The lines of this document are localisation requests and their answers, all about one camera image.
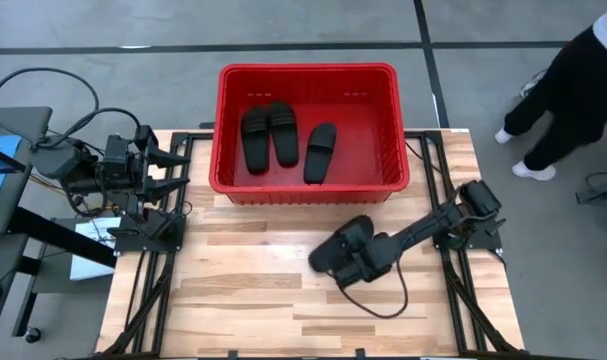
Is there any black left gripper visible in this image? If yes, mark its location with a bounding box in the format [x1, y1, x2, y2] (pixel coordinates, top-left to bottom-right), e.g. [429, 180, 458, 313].
[127, 124, 191, 211]

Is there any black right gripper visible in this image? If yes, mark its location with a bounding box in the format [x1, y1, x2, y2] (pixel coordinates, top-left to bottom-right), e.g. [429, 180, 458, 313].
[332, 222, 402, 290]

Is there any black rubber slide sandal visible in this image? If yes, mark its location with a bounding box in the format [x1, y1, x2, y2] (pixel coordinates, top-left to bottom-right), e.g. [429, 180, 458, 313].
[240, 105, 272, 175]
[303, 122, 338, 185]
[267, 101, 300, 168]
[308, 214, 375, 274]

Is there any red plastic bin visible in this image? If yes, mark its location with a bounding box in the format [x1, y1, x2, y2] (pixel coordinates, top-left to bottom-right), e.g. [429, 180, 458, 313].
[208, 62, 411, 206]

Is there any white paper sheet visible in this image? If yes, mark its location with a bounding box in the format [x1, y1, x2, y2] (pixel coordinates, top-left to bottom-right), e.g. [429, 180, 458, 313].
[70, 217, 122, 281]

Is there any black support beam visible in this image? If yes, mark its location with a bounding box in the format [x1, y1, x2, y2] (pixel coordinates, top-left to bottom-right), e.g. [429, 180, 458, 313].
[7, 207, 117, 269]

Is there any person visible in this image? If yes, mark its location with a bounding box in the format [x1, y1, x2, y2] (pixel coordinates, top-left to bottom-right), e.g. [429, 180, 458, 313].
[495, 0, 607, 182]

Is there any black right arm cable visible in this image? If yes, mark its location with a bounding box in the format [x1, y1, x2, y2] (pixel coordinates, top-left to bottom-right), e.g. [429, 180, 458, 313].
[336, 249, 410, 320]

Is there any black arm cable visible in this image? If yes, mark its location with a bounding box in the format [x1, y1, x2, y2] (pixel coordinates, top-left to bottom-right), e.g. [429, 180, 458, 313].
[336, 249, 410, 320]
[0, 67, 144, 151]

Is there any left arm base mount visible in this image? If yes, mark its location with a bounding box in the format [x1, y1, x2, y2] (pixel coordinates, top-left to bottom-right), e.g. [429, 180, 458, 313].
[106, 208, 187, 254]

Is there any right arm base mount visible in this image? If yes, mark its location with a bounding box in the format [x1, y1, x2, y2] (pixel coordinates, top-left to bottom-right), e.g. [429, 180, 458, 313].
[432, 214, 505, 252]

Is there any black aluminium table frame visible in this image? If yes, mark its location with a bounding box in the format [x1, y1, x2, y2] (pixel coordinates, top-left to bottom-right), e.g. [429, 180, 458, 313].
[95, 129, 527, 359]

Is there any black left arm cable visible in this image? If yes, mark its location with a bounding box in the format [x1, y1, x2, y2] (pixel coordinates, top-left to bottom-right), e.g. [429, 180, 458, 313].
[0, 67, 144, 151]

